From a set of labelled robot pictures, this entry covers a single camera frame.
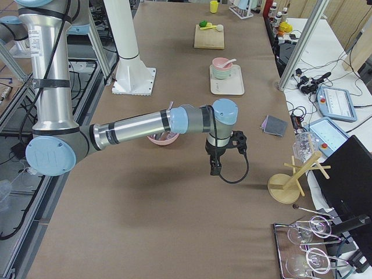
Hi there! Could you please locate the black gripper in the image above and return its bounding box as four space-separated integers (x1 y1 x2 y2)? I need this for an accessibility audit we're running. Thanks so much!
205 131 248 176

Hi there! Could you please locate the white ceramic spoon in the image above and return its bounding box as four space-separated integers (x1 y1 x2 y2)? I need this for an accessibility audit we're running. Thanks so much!
220 59 236 68

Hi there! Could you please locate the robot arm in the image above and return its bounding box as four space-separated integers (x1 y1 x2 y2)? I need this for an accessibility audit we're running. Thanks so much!
17 1 247 176

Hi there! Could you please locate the large pink ice bowl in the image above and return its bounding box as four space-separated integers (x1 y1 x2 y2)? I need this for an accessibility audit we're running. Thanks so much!
147 131 179 146

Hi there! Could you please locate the top green bowl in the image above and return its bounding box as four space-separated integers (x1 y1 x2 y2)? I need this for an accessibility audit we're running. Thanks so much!
211 66 232 80

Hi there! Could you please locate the yellow plastic spoon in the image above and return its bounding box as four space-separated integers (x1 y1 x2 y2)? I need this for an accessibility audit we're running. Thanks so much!
199 25 217 30

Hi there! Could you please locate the grey folded cloth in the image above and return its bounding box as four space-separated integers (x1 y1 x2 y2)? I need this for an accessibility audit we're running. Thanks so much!
261 115 288 137

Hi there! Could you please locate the wooden mug tree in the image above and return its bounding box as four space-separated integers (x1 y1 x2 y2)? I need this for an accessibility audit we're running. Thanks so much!
267 133 331 204

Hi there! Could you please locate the cream serving tray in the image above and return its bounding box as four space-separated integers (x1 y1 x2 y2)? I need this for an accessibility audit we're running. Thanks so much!
209 65 245 96

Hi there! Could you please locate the teach pendant tablet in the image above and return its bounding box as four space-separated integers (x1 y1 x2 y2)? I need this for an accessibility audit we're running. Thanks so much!
309 117 349 157
317 86 357 122

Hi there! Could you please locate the wine glass rack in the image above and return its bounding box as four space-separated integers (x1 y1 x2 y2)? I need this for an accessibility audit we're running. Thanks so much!
273 215 356 278

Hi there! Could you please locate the bamboo cutting board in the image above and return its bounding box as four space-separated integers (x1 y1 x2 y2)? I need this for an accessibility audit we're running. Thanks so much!
194 25 225 49

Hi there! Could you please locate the black monitor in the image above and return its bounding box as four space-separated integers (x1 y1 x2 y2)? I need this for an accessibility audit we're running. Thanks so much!
313 135 371 221

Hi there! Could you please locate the green lime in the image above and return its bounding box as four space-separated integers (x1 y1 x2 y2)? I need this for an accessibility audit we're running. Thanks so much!
199 20 208 27

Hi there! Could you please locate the yellow plastic cup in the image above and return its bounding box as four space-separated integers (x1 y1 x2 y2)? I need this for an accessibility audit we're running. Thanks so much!
210 0 219 13

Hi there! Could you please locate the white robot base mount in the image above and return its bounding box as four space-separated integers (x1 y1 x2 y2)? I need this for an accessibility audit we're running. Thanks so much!
104 0 156 96

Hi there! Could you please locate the aluminium frame post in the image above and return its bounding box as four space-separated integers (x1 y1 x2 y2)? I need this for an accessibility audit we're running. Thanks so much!
278 0 329 91

